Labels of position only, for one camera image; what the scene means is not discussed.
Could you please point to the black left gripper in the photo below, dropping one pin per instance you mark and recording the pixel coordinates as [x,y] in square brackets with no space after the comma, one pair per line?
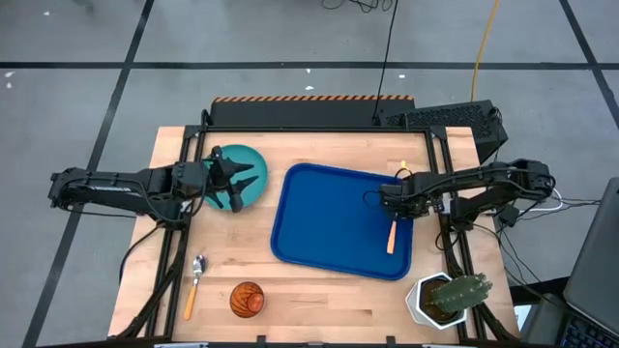
[217,176]

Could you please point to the teal round plate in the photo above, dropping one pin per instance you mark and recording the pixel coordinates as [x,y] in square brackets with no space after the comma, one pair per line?
[251,154]

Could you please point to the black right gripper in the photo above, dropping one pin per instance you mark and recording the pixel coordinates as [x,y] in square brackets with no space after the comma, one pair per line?
[403,198]

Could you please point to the black box with hazard stripe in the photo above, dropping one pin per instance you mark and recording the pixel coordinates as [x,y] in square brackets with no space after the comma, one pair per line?
[300,113]

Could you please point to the blue plastic tray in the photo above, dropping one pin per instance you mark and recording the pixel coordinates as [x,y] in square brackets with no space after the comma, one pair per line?
[329,227]

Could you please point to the white hexagonal plant pot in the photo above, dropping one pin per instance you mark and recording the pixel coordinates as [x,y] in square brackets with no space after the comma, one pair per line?
[413,299]

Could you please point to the black perforated computer case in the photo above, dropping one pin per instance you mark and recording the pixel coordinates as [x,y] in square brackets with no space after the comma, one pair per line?
[459,121]

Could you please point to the grey laptop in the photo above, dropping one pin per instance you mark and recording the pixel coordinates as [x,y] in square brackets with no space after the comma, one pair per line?
[597,256]

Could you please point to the orange faceted plastic cup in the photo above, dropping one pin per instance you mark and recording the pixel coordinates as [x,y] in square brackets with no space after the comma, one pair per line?
[246,299]

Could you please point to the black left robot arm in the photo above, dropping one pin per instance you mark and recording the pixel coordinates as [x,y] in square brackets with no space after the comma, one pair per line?
[106,191]

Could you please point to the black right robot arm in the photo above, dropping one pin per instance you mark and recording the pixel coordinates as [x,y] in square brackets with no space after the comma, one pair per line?
[483,181]

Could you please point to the green cactus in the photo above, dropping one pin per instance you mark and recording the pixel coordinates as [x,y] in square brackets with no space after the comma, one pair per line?
[459,292]

